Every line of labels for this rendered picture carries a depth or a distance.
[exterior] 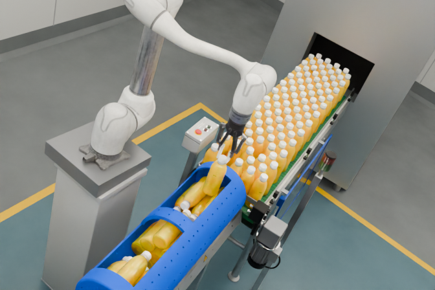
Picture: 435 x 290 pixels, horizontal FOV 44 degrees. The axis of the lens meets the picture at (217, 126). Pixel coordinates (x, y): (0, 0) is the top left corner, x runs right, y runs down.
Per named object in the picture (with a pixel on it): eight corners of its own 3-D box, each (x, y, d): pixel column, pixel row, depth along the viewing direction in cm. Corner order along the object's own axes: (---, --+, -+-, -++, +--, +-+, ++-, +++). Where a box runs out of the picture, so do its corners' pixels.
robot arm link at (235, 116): (246, 118, 214) (242, 129, 218) (256, 109, 221) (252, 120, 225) (228, 107, 216) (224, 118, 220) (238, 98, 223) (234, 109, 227)
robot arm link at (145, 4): (159, 10, 209) (175, 2, 220) (124, -20, 210) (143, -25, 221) (144, 35, 217) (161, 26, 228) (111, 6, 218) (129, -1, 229)
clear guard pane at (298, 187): (254, 254, 317) (283, 200, 288) (303, 186, 377) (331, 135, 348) (255, 254, 317) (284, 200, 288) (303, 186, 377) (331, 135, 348)
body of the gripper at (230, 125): (225, 117, 220) (219, 134, 226) (243, 127, 218) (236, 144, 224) (234, 109, 226) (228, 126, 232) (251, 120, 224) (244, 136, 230)
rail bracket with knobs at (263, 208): (243, 217, 276) (249, 204, 270) (249, 210, 281) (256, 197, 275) (259, 228, 273) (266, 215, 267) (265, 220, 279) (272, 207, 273)
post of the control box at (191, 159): (155, 252, 355) (193, 142, 294) (158, 248, 358) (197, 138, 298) (160, 255, 354) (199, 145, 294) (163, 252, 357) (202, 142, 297)
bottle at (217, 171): (206, 181, 251) (217, 153, 240) (219, 188, 250) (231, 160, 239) (200, 190, 246) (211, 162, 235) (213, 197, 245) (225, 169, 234)
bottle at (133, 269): (118, 283, 190) (148, 251, 204) (103, 281, 194) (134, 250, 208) (124, 299, 192) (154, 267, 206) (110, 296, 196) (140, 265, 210)
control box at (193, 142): (180, 145, 289) (185, 131, 283) (199, 129, 304) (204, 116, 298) (196, 155, 287) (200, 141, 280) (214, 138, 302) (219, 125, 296)
